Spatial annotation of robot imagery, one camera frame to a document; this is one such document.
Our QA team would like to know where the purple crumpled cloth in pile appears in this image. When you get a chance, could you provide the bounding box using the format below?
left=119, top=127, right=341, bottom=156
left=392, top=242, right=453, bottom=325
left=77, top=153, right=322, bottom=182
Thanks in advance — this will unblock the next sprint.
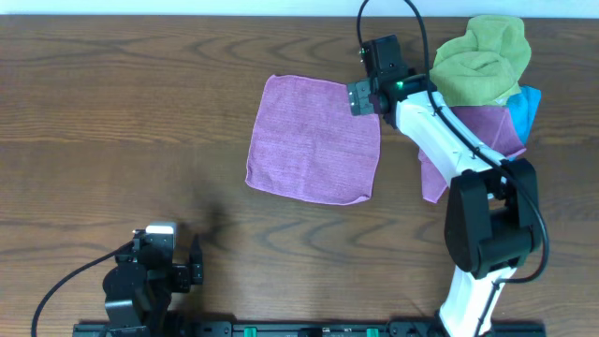
left=418, top=106, right=526, bottom=203

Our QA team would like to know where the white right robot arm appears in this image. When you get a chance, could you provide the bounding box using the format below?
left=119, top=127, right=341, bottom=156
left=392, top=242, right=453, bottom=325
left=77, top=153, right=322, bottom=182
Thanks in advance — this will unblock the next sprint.
left=346, top=75, right=547, bottom=336

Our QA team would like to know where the blue microfiber cloth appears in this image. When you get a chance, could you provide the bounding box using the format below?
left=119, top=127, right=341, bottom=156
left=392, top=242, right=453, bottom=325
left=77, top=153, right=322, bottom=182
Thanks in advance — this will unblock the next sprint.
left=497, top=86, right=542, bottom=159

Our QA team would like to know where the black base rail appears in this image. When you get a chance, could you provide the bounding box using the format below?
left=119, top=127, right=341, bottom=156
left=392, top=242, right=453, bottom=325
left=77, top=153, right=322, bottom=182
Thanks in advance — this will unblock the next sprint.
left=72, top=319, right=547, bottom=337

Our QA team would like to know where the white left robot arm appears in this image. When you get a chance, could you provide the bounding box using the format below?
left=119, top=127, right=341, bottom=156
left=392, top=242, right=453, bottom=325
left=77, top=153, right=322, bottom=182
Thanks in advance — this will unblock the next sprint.
left=98, top=230, right=204, bottom=337

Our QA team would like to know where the purple microfiber cloth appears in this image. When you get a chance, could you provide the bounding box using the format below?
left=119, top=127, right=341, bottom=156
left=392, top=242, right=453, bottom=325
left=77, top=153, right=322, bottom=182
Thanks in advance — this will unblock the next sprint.
left=245, top=75, right=381, bottom=206

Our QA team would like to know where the green microfiber cloth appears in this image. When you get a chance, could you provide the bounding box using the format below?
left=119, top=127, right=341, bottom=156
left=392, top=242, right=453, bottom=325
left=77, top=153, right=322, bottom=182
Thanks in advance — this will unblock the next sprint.
left=431, top=15, right=532, bottom=107

